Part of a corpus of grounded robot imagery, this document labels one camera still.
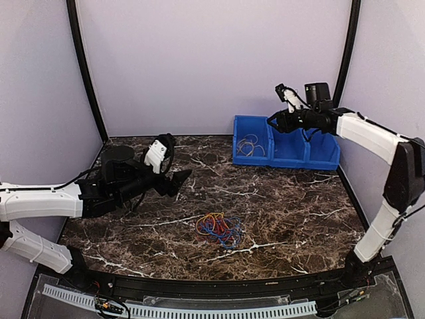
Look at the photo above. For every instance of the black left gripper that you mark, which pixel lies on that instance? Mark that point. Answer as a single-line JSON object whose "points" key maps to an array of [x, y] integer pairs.
{"points": [[174, 183]]}

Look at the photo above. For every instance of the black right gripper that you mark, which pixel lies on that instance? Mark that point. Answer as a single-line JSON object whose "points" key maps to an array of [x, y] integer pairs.
{"points": [[283, 121]]}

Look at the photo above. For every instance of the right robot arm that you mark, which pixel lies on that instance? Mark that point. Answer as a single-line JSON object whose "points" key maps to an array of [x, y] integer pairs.
{"points": [[403, 156]]}

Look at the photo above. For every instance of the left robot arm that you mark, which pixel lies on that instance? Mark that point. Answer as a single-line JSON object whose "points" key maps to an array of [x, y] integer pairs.
{"points": [[117, 180]]}

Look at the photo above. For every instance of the middle blue storage bin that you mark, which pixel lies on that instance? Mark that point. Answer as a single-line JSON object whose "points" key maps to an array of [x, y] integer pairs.
{"points": [[290, 150]]}

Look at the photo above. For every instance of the blue storage bin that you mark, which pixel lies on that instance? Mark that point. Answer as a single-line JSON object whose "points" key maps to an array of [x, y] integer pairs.
{"points": [[290, 150], [251, 141], [322, 151]]}

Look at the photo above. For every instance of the left blue storage bin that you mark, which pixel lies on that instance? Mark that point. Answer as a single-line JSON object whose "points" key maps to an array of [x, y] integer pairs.
{"points": [[251, 141]]}

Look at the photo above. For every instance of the right blue storage bin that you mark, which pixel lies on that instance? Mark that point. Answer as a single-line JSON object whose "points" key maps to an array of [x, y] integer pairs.
{"points": [[322, 151]]}

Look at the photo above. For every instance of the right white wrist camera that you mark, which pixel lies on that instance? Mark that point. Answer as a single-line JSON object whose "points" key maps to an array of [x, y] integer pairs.
{"points": [[291, 97]]}

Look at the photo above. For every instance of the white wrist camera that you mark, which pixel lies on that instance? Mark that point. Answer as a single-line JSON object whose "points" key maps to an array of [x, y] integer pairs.
{"points": [[155, 155], [291, 97]]}

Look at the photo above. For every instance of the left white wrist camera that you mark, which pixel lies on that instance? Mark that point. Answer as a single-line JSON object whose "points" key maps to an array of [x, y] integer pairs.
{"points": [[155, 155]]}

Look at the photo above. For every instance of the black right corner post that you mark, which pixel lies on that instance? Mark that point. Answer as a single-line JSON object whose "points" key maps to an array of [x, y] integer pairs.
{"points": [[347, 51]]}

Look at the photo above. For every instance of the black corner post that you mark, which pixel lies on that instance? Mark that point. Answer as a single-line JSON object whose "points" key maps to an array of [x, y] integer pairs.
{"points": [[347, 51], [71, 7]]}

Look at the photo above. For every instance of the white slotted cable duct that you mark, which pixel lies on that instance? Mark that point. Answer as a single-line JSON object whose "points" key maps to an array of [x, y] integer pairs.
{"points": [[175, 309]]}

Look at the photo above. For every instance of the black front rail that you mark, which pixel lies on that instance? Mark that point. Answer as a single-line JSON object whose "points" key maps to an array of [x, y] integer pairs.
{"points": [[381, 283]]}

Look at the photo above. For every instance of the black left corner post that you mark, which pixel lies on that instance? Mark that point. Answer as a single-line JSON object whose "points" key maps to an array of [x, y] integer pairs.
{"points": [[71, 7]]}

